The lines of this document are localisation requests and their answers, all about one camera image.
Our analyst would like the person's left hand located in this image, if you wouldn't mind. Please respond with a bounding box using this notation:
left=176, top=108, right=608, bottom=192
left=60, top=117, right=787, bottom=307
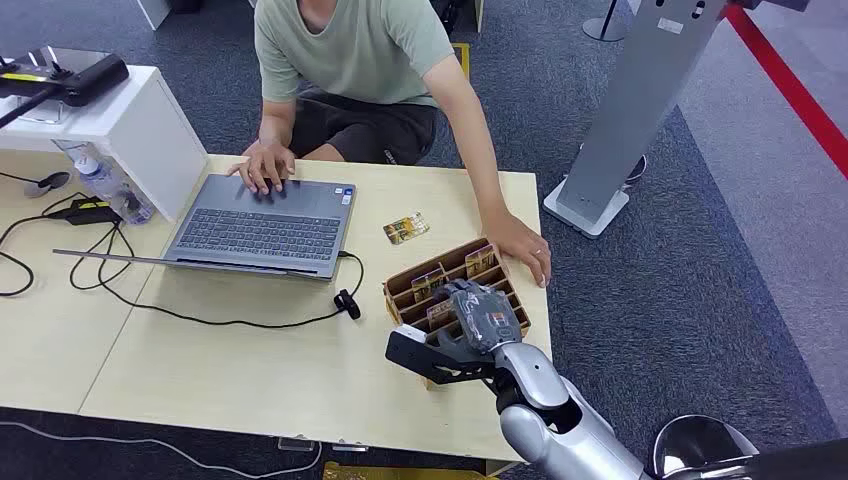
left=482, top=210, right=553, bottom=289

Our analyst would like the person's right hand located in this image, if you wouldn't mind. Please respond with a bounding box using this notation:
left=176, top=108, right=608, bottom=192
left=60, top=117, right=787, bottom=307
left=227, top=140, right=297, bottom=197

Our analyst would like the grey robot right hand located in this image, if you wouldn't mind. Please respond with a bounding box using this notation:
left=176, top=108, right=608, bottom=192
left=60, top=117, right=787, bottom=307
left=433, top=278, right=526, bottom=362

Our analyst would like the brown slotted card holder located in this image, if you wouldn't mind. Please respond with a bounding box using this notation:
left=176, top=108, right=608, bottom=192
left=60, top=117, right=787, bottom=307
left=382, top=237, right=533, bottom=391

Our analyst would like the person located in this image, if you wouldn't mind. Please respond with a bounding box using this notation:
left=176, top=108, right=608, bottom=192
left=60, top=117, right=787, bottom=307
left=227, top=0, right=553, bottom=289

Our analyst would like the grey open laptop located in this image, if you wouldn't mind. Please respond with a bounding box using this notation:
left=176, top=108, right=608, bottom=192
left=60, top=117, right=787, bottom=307
left=52, top=173, right=358, bottom=283

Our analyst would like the white cabinet box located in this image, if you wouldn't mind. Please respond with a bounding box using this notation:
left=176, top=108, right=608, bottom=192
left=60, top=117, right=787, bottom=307
left=0, top=64, right=210, bottom=223

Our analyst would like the clear plastic water bottle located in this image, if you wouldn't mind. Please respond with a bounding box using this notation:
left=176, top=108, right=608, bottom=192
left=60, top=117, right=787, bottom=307
left=54, top=139, right=157, bottom=227

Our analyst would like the yellow floor tape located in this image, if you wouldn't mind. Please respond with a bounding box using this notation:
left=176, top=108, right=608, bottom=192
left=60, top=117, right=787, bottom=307
left=451, top=42, right=472, bottom=81
left=322, top=461, right=499, bottom=480

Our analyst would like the black power adapter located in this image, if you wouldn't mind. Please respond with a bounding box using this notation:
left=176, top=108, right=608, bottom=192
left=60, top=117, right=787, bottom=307
left=47, top=197, right=124, bottom=227

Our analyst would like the grey kiosk stand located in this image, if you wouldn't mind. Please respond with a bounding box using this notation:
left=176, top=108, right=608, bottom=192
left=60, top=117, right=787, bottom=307
left=543, top=0, right=730, bottom=240

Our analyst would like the white furniture corner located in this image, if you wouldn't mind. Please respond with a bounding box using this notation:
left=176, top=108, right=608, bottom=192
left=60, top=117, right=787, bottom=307
left=135, top=0, right=173, bottom=32

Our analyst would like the black device with yellow label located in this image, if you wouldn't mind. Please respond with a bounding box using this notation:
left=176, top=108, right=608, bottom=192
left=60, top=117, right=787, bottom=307
left=0, top=52, right=130, bottom=130

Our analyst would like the small grey round device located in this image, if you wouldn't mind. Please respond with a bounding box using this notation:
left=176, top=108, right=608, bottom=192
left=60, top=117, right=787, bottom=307
left=0, top=170, right=72, bottom=199

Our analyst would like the round grey stanchion base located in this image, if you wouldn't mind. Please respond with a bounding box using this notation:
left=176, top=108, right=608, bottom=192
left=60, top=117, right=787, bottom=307
left=582, top=0, right=631, bottom=43

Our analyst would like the red barrier strip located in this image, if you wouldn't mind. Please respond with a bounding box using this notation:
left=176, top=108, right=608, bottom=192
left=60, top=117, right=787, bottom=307
left=723, top=3, right=848, bottom=181

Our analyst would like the black robot body panel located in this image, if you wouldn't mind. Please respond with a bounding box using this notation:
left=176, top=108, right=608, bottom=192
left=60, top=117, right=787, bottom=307
left=662, top=438, right=848, bottom=480

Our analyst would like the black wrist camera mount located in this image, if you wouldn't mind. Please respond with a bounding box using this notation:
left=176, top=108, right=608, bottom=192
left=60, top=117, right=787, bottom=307
left=385, top=324, right=498, bottom=387

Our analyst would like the black cable clip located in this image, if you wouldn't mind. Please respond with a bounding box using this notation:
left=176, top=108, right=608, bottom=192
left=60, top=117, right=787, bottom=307
left=333, top=289, right=363, bottom=322

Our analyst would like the black laptop charger cable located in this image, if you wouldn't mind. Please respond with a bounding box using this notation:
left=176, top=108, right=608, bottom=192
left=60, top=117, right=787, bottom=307
left=68, top=221, right=366, bottom=331

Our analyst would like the black adapter mains cable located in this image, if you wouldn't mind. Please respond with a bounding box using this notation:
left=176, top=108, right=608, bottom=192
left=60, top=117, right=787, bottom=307
left=0, top=192, right=87, bottom=299

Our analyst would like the white floor cable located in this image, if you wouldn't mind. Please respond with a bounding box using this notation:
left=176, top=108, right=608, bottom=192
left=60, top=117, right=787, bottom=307
left=0, top=420, right=325, bottom=480

